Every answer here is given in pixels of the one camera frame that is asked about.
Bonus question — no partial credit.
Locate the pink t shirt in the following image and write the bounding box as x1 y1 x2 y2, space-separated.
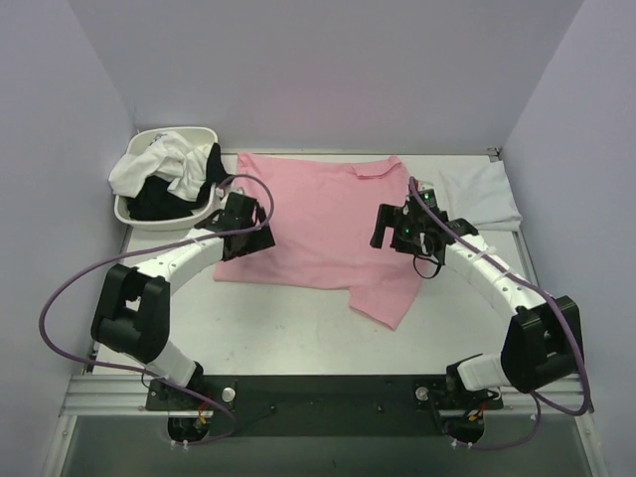
214 153 421 329

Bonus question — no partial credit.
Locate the white plastic basket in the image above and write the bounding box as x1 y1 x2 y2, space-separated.
108 126 228 232

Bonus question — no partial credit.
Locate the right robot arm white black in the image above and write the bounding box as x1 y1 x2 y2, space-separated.
370 189 584 394

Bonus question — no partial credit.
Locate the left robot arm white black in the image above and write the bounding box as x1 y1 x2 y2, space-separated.
90 192 275 409

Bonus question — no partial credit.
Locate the folded white t shirt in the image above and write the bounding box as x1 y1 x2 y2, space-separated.
440 161 523 232

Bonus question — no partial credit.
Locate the black t shirt in basket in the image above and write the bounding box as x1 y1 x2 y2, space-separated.
125 143 230 222

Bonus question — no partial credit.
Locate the white t shirt in basket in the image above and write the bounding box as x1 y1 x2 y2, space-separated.
108 130 212 202

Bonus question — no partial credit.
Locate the thin black cable loop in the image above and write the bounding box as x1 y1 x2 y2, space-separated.
411 242 446 279

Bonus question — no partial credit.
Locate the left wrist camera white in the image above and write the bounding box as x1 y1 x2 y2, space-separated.
212 181 245 201

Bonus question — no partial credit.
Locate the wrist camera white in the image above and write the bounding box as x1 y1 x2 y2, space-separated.
415 180 438 208
212 181 245 201

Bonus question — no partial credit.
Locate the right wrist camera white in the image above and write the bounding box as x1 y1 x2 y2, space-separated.
415 180 438 208

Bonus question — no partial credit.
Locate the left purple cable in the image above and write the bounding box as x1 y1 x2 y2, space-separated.
38 173 277 446

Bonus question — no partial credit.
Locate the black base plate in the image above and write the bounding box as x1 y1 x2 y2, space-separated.
144 375 501 438

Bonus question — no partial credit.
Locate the aluminium front rail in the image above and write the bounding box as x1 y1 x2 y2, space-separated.
59 372 596 418

